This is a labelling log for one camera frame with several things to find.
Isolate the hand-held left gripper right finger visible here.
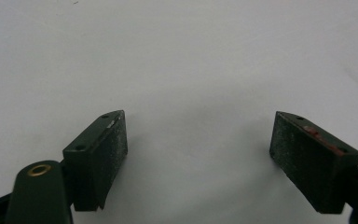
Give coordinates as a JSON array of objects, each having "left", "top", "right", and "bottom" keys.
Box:
[{"left": 268, "top": 110, "right": 358, "bottom": 215}]

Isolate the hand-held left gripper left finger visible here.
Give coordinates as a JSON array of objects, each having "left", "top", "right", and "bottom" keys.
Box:
[{"left": 62, "top": 109, "right": 129, "bottom": 213}]

